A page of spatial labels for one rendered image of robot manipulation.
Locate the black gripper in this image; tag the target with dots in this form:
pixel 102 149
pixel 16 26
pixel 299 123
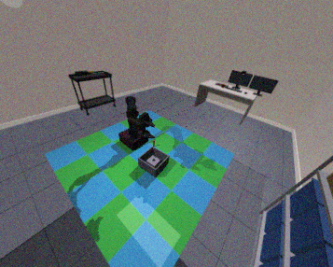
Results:
pixel 141 125

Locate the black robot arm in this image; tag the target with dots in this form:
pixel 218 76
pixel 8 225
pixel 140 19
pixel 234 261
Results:
pixel 132 114

